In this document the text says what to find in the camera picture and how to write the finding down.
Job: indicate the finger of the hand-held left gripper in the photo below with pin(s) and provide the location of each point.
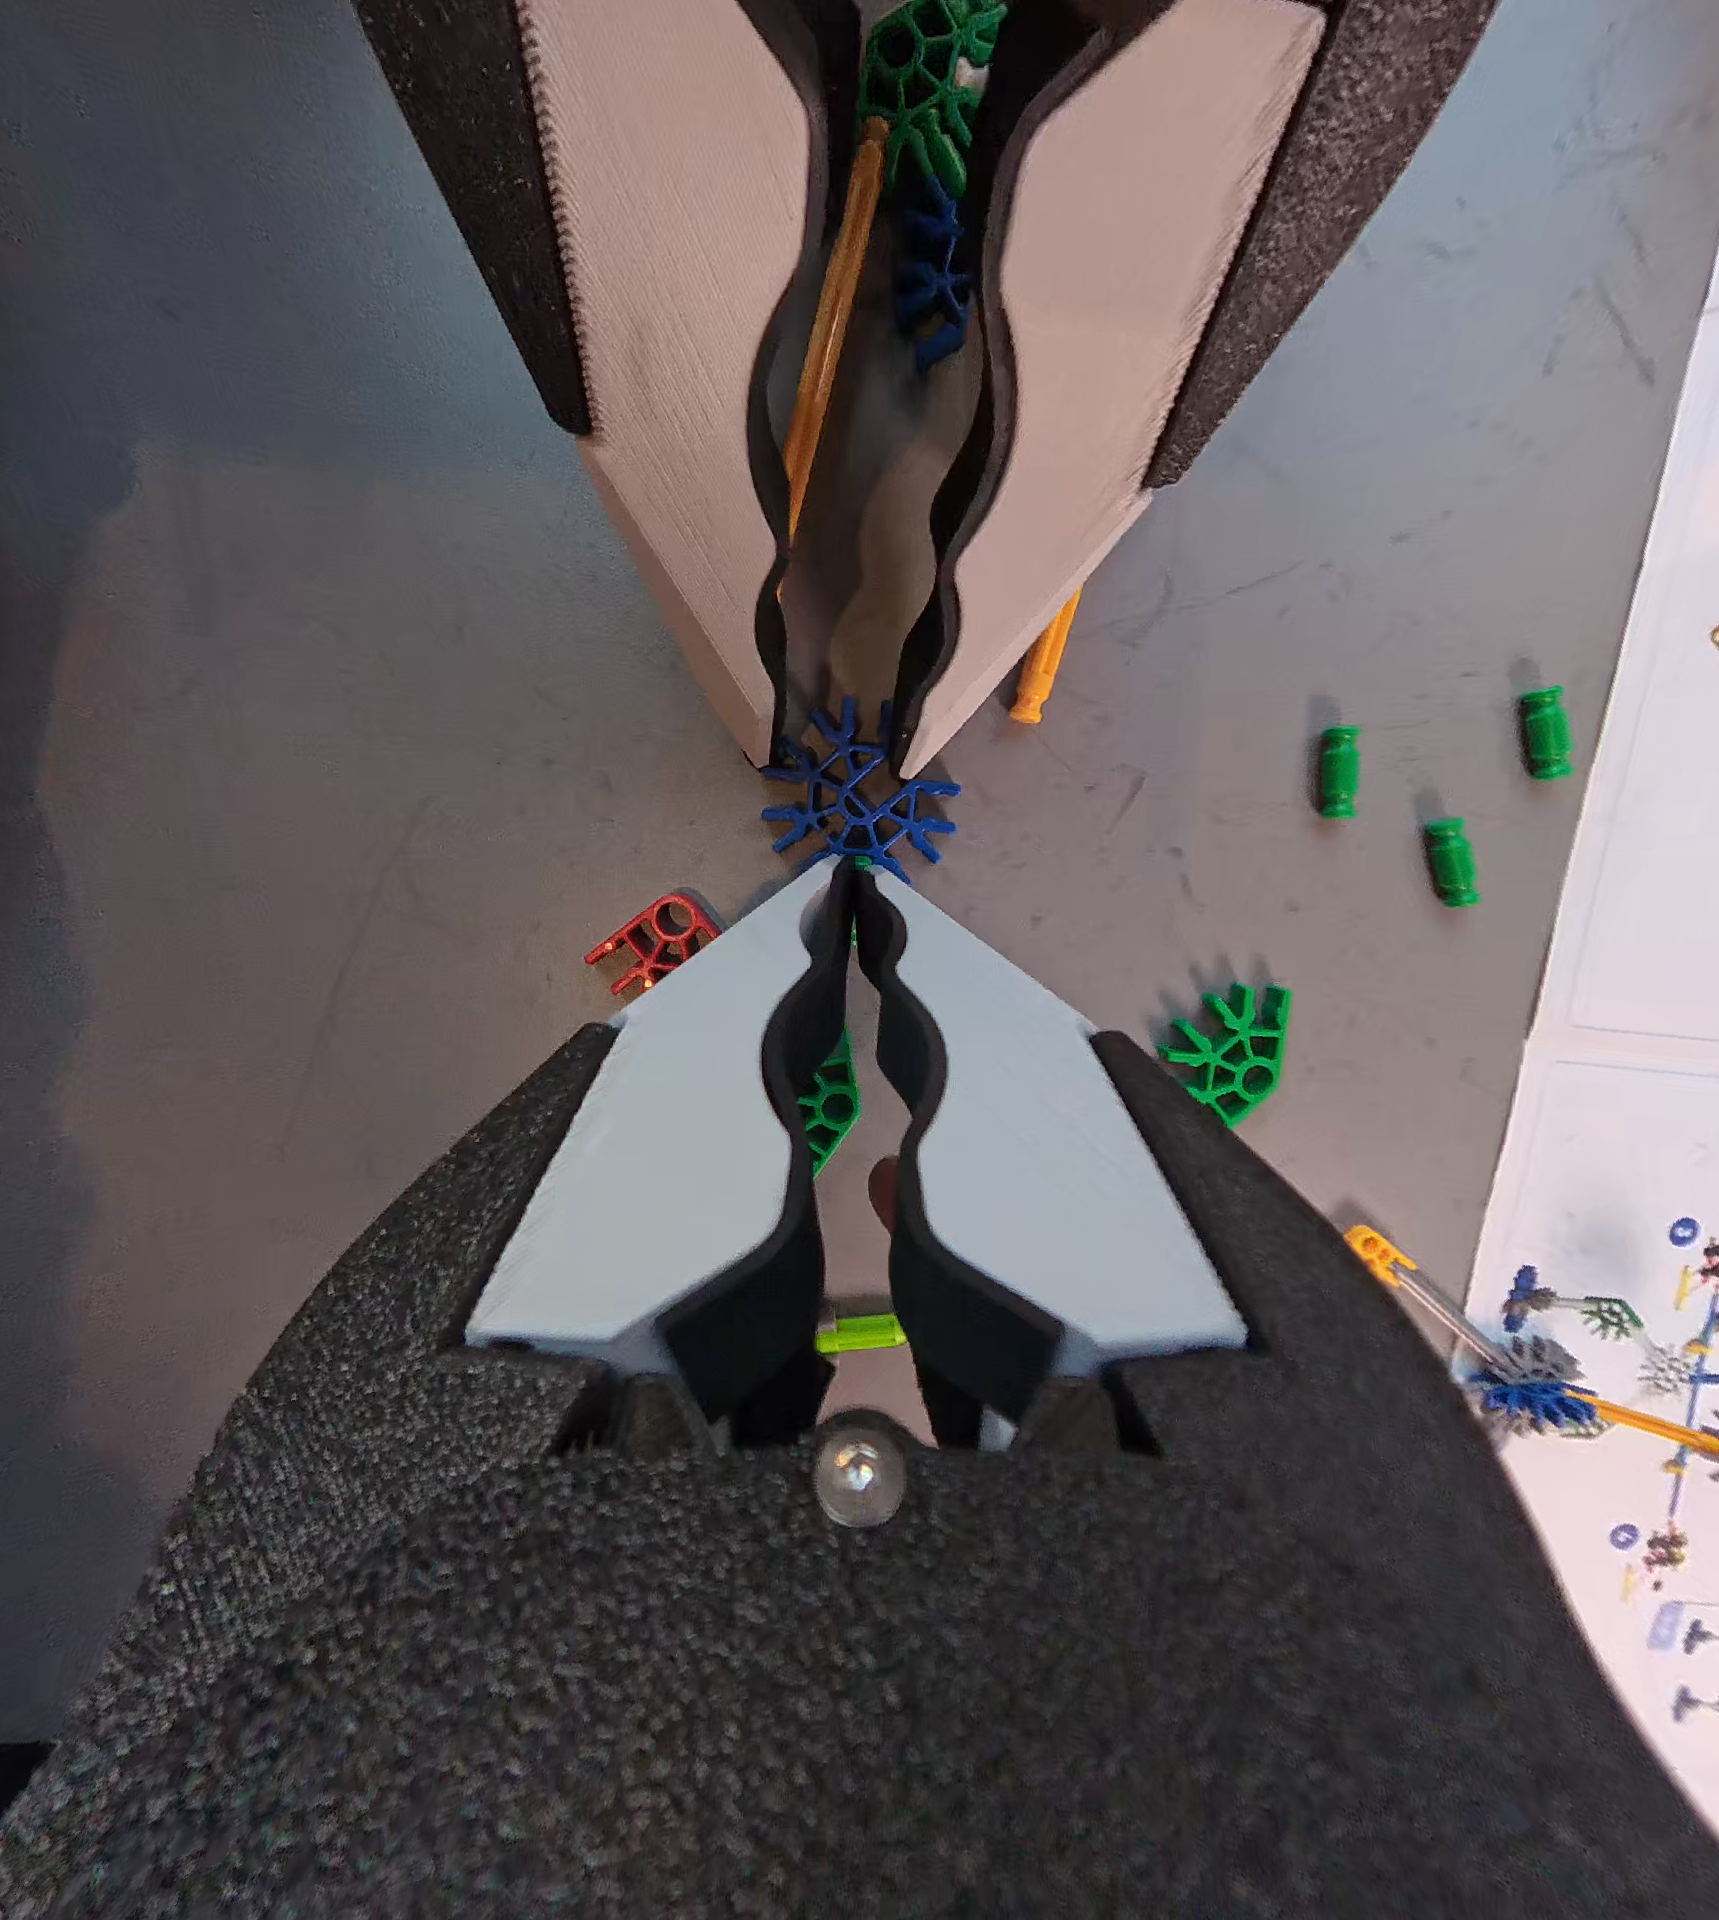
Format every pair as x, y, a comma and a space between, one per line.
663, 224
1143, 224

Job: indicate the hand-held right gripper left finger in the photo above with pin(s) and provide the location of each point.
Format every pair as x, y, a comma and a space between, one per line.
649, 1185

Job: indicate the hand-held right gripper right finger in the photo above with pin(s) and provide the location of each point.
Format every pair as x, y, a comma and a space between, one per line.
1069, 1185

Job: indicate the red corner toy connector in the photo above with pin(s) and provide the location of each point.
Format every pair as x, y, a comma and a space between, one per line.
629, 948

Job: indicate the white instruction sheet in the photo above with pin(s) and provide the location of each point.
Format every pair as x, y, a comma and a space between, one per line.
1669, 901

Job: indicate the grey desk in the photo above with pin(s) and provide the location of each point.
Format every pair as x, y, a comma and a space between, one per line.
274, 751

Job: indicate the person's right hand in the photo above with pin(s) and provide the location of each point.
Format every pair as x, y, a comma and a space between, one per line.
883, 1192

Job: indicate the colourful toy rod figure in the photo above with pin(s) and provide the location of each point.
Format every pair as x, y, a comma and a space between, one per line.
1527, 1389

